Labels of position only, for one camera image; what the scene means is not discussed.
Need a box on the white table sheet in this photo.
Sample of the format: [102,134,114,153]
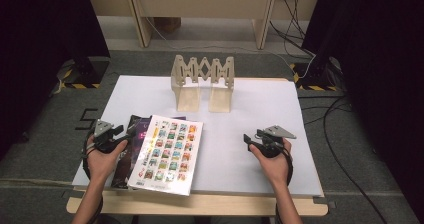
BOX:
[72,75,324,197]

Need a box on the person's right hand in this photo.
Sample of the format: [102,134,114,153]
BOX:
[249,139,294,187]

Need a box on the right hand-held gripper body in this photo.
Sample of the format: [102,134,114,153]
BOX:
[254,124,297,158]

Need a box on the wooden expandable book rack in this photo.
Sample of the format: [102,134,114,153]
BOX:
[170,54,235,113]

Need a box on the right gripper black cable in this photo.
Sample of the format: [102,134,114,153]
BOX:
[273,148,295,224]

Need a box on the wooden table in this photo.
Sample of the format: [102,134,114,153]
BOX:
[66,77,329,217]

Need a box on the white magazine with picture grid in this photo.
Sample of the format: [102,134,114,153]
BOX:
[127,114,204,197]

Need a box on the black curtain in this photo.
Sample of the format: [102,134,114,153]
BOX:
[0,0,111,160]
[301,0,424,215]

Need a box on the black wall cable bundle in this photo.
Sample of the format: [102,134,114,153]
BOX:
[269,0,316,57]

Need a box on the beige wooden desk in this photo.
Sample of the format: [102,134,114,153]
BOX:
[83,0,324,50]

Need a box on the person's left hand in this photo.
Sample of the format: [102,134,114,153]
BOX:
[86,138,130,186]

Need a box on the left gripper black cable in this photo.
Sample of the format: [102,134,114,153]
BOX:
[81,130,104,224]

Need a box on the black stand base striped tape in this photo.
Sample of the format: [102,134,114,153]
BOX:
[61,56,111,89]
[289,57,344,92]

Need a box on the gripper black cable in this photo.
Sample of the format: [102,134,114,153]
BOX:
[81,130,104,224]
[273,148,295,224]

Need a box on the black floor cable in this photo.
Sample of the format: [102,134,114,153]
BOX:
[298,95,389,224]

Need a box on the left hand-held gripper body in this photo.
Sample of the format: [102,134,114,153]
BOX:
[88,118,130,155]

